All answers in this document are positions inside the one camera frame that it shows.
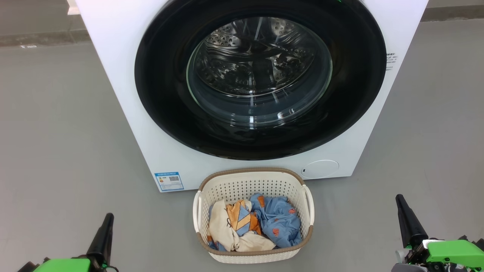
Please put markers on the round white filter cover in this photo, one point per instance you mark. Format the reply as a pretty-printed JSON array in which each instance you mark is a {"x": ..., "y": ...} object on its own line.
[{"x": 320, "y": 169}]

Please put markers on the white front-load washing machine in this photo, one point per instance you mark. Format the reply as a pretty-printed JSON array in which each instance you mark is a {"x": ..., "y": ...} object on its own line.
[{"x": 113, "y": 56}]

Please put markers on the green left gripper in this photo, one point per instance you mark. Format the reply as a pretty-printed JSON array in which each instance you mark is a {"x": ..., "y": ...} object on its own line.
[{"x": 62, "y": 265}]

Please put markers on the blue patterned garment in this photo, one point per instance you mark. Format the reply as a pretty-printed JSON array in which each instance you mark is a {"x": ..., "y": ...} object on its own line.
[{"x": 278, "y": 219}]

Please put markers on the black round glass washer door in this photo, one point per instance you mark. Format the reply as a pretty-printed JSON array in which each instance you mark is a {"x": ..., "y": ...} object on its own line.
[{"x": 159, "y": 75}]

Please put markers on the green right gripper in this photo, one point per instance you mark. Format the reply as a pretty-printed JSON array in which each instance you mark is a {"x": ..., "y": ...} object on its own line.
[{"x": 453, "y": 251}]

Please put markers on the stainless steel washing machine drum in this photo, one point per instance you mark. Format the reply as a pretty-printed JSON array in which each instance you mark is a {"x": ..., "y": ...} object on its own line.
[{"x": 257, "y": 56}]

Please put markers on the blue energy label sticker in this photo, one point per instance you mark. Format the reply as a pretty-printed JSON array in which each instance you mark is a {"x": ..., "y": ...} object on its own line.
[{"x": 169, "y": 181}]

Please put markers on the black printed text label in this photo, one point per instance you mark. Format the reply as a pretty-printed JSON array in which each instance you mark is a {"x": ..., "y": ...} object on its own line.
[{"x": 391, "y": 62}]

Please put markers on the cream perforated laundry basket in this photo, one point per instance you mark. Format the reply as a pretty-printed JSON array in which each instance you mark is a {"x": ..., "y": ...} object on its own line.
[{"x": 242, "y": 185}]

